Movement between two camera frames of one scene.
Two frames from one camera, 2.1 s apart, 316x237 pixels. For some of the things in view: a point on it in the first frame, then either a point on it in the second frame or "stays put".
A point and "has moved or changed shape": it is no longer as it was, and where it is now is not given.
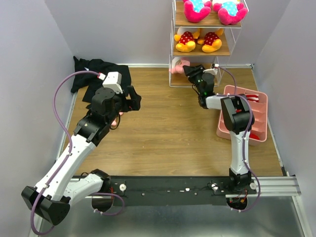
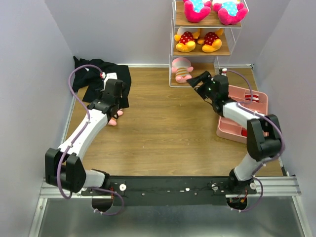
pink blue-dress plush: x=196 y=10 stays put
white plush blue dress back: x=230 y=13 stays put
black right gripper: x=194 y=72 to x=203 y=86
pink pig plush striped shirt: x=177 y=63 has moved or changed shape
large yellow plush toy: x=211 y=42 stays put
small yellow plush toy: x=186 y=36 stays put
